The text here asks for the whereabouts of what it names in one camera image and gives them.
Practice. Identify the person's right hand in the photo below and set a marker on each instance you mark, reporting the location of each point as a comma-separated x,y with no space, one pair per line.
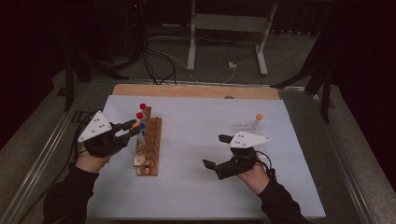
257,180

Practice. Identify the metal floor rail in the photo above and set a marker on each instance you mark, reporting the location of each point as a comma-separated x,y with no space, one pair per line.
34,174
342,161

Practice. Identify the person's left hand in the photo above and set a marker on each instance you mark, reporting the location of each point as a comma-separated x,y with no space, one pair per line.
90,163

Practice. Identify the wooden test tube rack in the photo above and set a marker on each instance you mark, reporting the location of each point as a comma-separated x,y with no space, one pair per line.
152,146

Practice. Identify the orange cap test tube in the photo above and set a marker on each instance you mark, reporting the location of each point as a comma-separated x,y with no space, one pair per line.
135,125
258,117

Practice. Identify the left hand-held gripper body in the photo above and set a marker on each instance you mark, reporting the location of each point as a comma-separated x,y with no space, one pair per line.
96,126

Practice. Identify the red cap test tube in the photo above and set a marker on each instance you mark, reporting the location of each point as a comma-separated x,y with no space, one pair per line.
139,115
143,106

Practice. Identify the clear plastic test tube rack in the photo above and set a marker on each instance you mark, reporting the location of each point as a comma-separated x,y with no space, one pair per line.
246,126

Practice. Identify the white plug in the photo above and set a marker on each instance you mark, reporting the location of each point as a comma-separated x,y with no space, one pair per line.
232,65

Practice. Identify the grey metal stand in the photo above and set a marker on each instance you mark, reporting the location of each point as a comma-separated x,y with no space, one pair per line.
230,22

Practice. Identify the black tripod stand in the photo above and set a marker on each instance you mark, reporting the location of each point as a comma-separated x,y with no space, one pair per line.
84,67
320,77

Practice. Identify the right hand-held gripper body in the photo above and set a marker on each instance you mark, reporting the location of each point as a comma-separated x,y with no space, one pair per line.
249,140

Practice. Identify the white table mat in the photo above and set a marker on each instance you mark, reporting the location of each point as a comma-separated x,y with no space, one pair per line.
193,130

